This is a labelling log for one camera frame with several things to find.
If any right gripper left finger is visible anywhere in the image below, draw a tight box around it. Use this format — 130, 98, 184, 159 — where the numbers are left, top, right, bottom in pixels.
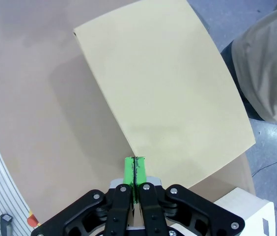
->
31, 157, 136, 236

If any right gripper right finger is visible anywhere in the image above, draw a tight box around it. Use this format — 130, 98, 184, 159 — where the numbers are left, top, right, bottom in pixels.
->
135, 157, 245, 236

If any brown cardboard shoe box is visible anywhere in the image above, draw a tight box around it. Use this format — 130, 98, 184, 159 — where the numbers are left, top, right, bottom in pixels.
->
73, 0, 256, 190

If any white plastic storage box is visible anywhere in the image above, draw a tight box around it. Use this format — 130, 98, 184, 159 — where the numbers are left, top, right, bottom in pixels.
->
213, 186, 275, 236

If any red emergency stop button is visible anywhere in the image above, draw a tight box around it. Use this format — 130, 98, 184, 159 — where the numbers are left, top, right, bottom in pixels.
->
27, 213, 41, 227

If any grey black handheld device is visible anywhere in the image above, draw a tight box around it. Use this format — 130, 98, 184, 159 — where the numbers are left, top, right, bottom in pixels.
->
0, 213, 13, 236

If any grey slotted aluminium plate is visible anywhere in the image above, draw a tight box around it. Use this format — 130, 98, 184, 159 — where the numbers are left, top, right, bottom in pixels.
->
0, 103, 40, 236

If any person in tan sweater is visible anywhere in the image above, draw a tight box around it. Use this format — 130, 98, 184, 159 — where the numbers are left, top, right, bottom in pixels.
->
221, 2, 277, 126

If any black floor cable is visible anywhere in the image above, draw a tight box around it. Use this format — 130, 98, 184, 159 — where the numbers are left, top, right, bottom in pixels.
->
251, 154, 277, 178

